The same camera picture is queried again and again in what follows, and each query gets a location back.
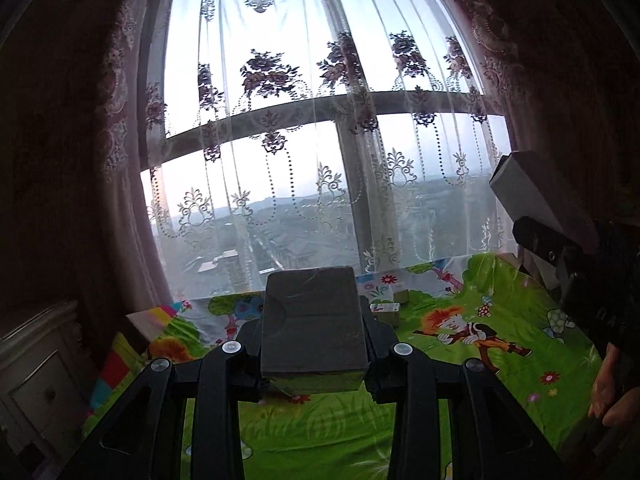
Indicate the pink patterned drape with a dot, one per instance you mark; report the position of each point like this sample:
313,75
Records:
550,60
65,150

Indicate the black box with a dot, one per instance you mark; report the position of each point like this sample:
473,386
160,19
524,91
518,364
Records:
312,327

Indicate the long white box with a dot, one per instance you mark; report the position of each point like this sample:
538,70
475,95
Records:
537,195

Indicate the sheer floral lace curtain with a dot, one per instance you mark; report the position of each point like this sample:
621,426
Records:
280,180

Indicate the person's right hand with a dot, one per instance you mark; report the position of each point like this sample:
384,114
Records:
612,400

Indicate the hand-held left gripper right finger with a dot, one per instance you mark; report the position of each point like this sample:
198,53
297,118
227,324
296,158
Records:
385,366

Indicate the colourful striped cloth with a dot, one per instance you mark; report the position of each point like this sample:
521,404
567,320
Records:
120,365

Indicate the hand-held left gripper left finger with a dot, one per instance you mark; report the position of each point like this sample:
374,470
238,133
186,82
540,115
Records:
246,362

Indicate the small white box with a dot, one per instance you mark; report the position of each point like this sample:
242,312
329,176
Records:
407,296

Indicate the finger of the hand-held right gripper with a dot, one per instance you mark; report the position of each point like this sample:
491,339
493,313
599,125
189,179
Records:
547,247

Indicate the green cartoon printed bed sheet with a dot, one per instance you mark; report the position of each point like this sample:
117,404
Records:
465,305

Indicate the white cube box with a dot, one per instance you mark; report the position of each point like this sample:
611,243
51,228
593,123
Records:
386,314

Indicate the white cabinet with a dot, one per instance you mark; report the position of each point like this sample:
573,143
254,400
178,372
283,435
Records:
40,385

